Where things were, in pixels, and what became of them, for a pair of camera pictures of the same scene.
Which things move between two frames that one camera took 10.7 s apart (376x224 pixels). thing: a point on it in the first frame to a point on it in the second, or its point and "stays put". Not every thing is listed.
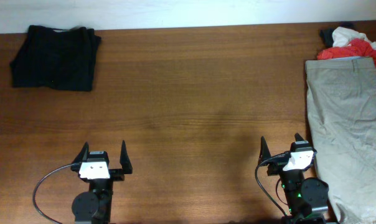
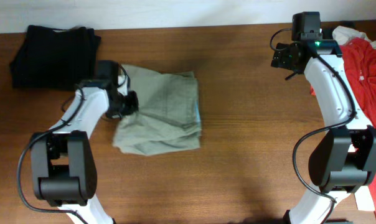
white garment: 342,37 stays put
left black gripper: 119,173 to 133,106
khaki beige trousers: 347,104 to 168,117
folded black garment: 61,59 stays put
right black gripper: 276,166 to 281,57
